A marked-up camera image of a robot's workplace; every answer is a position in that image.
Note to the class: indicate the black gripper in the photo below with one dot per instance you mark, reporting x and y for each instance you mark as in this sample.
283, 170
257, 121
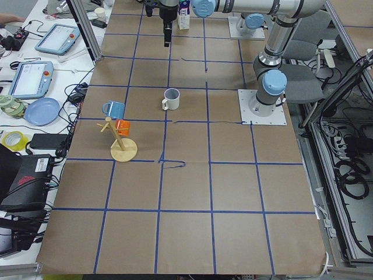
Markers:
168, 15

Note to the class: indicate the blue white milk carton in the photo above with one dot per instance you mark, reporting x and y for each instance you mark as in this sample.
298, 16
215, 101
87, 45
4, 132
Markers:
183, 15

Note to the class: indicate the white mug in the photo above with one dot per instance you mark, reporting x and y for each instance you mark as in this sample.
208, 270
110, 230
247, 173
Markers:
171, 99

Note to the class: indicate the paper cup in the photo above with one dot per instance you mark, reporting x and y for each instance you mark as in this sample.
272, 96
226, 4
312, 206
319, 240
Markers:
100, 14

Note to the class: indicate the blue mug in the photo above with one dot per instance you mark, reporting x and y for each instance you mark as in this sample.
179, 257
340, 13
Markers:
113, 109

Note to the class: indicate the upper teach pendant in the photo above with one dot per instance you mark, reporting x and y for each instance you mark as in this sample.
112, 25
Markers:
58, 40

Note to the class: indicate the teach pendant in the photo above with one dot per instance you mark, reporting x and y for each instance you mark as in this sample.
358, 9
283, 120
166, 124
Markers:
58, 40
32, 80

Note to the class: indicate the orange mug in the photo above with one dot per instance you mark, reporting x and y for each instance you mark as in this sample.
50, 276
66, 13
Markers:
123, 127

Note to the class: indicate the lower teach pendant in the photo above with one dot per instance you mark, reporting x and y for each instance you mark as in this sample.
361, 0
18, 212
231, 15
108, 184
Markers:
32, 80

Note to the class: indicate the grey office chair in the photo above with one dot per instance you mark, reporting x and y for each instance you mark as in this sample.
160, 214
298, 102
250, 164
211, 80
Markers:
302, 85

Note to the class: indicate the blue plate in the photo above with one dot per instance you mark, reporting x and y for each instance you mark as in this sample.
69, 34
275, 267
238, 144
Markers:
42, 111

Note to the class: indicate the black power adapter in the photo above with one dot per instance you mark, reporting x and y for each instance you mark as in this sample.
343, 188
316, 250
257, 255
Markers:
48, 141

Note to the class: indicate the green tape rolls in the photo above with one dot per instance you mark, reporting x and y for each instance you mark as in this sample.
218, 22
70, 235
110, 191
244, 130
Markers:
13, 107

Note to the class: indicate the yellow tape roll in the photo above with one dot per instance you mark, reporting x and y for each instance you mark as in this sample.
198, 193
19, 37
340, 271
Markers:
15, 140

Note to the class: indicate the black computer box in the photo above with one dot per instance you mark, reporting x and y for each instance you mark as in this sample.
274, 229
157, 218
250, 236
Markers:
24, 182

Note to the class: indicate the aluminium frame post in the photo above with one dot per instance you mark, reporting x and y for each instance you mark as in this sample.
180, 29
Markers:
79, 14

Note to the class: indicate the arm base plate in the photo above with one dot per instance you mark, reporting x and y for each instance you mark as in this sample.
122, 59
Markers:
239, 30
255, 113

